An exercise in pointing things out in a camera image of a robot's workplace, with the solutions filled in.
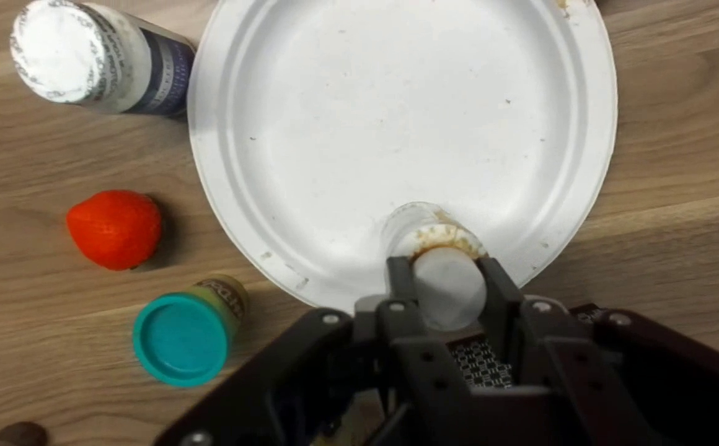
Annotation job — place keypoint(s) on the white supplement bottle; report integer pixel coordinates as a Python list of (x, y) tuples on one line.
[(92, 55)]

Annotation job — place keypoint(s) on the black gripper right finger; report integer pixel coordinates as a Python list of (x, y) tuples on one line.
[(556, 369)]

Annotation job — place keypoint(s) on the teal-lid play-doh tub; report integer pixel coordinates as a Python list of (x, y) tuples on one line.
[(185, 338)]

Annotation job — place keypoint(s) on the red toy strawberry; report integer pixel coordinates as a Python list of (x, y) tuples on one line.
[(114, 230)]

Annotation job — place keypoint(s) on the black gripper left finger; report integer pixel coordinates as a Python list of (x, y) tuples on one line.
[(430, 403)]

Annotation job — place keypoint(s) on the white paper plate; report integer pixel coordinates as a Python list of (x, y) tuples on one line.
[(313, 121)]

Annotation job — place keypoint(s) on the small cream pill bottle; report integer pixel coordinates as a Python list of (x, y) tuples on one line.
[(443, 258)]

